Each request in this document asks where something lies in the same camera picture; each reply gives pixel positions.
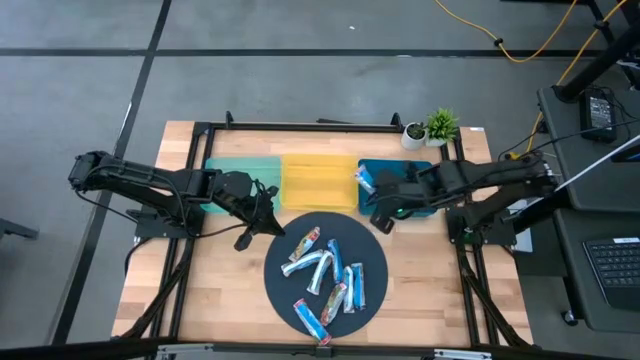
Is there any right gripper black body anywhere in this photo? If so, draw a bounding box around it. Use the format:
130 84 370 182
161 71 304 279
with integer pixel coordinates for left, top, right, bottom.
374 169 439 220

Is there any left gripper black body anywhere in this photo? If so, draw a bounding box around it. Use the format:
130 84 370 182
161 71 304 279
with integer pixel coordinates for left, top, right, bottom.
219 172 274 226

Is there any white blue red-ended granola bar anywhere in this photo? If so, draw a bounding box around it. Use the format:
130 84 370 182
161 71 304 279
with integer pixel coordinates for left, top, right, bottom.
354 164 377 196

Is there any multicolour granola bar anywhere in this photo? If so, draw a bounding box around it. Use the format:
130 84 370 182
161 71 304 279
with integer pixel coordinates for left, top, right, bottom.
319 282 348 327
288 226 322 263

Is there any dark blue plastic tray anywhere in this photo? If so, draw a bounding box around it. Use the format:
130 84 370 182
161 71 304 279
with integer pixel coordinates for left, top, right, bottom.
357 158 439 219

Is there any translucent green plastic tray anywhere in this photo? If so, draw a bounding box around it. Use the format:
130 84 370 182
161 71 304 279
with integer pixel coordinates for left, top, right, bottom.
200 155 284 216

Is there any round dark woven mat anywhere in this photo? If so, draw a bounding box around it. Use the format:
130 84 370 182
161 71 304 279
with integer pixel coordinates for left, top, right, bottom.
263 211 390 341

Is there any white pot with dark succulent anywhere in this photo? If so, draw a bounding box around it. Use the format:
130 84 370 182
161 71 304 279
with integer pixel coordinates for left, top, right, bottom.
401 121 429 152

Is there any translucent yellow plastic tray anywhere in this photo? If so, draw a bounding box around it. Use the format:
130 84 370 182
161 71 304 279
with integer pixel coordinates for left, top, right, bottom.
279 153 360 214

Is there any spiky green potted plant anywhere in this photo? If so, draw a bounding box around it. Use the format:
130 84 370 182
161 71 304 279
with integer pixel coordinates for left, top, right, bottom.
423 107 460 148

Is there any grey flat box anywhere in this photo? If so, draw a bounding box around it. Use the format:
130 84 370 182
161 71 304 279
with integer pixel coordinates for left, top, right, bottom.
514 199 534 254

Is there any black side desk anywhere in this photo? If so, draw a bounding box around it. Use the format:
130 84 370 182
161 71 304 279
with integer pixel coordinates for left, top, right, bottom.
537 84 640 334

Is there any black rig beam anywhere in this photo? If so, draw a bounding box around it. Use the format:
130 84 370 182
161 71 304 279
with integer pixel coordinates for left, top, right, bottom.
0 337 640 360

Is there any black power adapter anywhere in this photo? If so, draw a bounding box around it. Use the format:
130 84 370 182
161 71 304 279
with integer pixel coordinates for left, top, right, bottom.
579 88 618 145

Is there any black keyboard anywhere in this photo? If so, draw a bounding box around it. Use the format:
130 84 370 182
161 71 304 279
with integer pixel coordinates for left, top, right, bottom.
582 236 640 311

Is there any black furniture leg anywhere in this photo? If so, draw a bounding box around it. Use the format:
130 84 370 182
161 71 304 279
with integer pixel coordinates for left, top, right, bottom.
0 217 40 242

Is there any black slanted stand leg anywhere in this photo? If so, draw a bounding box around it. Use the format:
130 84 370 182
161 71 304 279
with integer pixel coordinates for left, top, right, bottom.
552 24 640 104

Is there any black aluminium table frame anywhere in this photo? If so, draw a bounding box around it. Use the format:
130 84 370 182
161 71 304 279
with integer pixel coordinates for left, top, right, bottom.
112 110 534 351

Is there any silver metal bracket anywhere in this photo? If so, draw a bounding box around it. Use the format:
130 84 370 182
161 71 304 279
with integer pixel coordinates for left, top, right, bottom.
155 342 215 360
432 348 494 360

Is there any yellow extension cable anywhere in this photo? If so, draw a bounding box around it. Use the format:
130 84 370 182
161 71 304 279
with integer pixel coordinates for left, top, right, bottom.
433 0 580 64
524 0 629 154

